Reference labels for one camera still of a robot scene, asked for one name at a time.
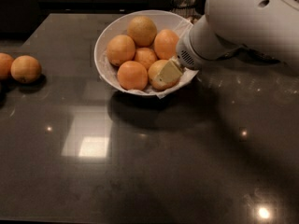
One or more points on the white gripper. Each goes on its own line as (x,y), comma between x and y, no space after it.
(186,54)

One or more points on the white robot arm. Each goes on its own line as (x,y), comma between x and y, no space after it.
(270,27)

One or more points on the small centre orange in bowl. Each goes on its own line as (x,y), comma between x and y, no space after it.
(145,56)

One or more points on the white paper liner in bowl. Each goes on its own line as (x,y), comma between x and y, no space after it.
(187,78)

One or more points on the white bowl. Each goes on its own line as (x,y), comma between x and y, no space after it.
(102,62)

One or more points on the left glass jar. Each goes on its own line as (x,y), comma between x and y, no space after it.
(191,10)

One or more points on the orange on table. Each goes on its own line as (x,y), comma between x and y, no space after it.
(26,69)

